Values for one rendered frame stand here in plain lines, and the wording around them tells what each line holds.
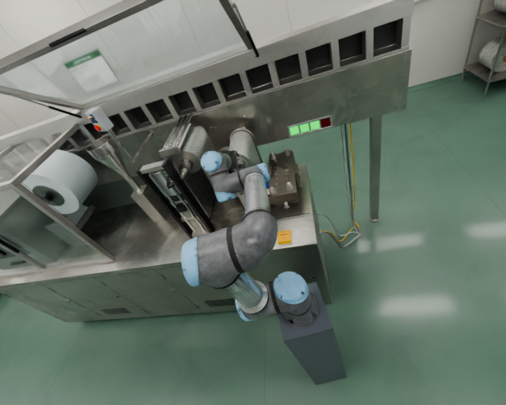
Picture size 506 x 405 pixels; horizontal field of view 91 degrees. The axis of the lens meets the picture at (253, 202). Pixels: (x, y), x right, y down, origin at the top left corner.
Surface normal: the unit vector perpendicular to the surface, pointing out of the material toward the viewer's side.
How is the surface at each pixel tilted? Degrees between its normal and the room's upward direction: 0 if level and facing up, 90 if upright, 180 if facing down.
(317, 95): 90
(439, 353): 0
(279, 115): 90
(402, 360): 0
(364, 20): 90
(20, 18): 90
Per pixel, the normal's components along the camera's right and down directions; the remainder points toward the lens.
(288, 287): -0.18, -0.71
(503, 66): -0.06, 0.71
